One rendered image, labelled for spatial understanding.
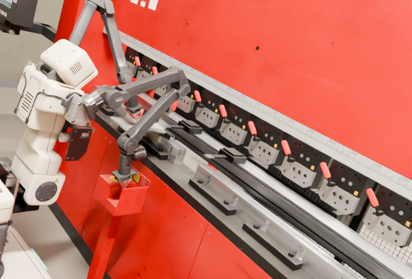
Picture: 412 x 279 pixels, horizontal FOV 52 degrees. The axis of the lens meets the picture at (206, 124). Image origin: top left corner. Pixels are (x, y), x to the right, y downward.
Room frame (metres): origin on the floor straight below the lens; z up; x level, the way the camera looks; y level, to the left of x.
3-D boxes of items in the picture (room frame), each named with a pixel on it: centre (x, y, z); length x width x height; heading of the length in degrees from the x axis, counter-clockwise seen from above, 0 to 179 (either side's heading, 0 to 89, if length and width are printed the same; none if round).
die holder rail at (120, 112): (2.77, 0.64, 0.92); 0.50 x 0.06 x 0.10; 45
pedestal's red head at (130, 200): (1.96, 0.30, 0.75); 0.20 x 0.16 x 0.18; 49
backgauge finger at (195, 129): (2.50, 0.14, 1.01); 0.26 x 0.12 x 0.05; 135
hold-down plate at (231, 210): (1.91, -0.14, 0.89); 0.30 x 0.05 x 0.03; 45
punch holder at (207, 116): (2.11, -0.01, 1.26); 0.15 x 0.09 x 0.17; 45
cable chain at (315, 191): (2.12, -0.58, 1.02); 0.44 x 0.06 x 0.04; 45
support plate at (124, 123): (2.27, 0.36, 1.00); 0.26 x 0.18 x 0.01; 135
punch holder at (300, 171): (1.69, -0.44, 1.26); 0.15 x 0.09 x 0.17; 45
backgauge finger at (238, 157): (2.22, -0.14, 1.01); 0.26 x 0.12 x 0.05; 135
